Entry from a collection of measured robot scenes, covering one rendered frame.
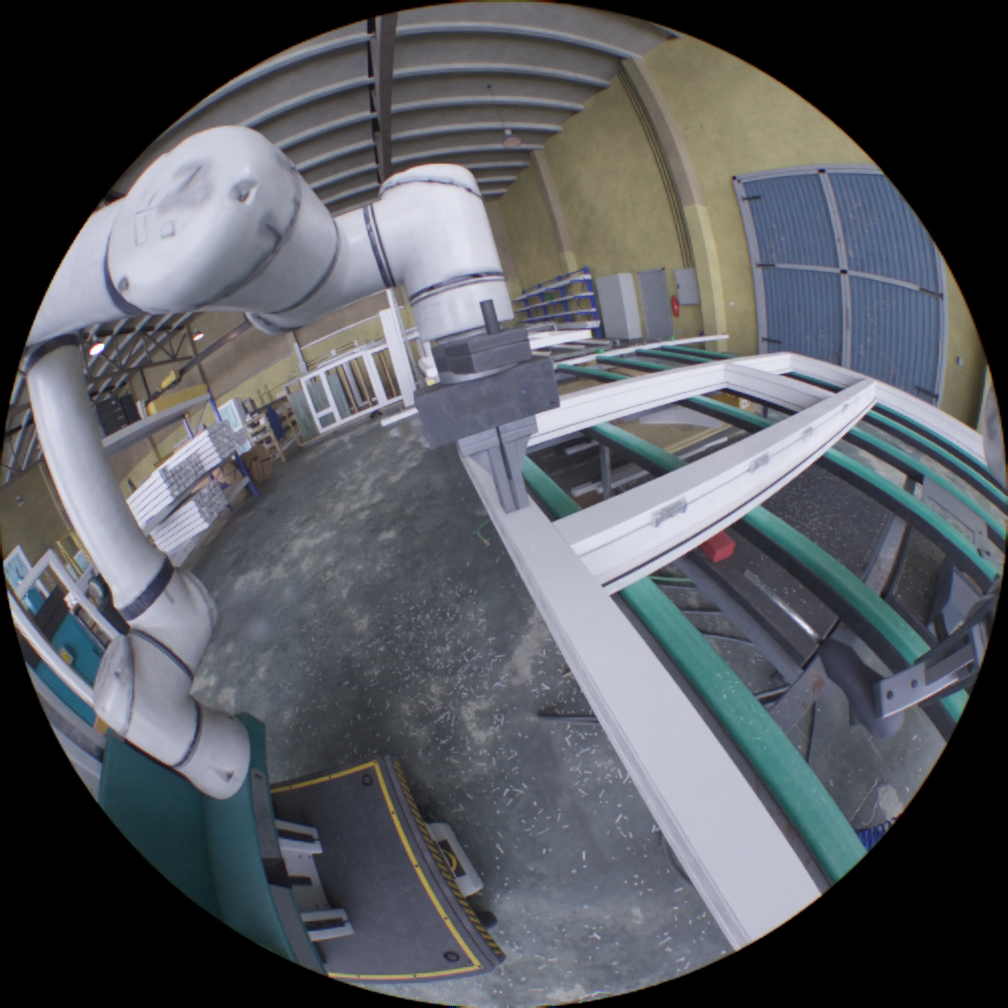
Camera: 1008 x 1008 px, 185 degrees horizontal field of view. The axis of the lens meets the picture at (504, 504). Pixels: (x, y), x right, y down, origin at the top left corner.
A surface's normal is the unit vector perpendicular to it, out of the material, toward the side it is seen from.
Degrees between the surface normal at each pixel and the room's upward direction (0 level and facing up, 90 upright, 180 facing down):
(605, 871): 0
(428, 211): 89
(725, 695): 0
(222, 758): 68
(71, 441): 95
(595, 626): 0
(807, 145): 90
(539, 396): 90
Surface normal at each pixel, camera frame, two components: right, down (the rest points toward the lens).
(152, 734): 0.89, 0.06
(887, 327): -0.93, 0.35
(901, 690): -0.54, -0.65
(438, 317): -0.33, 0.58
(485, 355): 0.29, 0.47
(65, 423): 0.96, 0.00
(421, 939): -0.23, -0.81
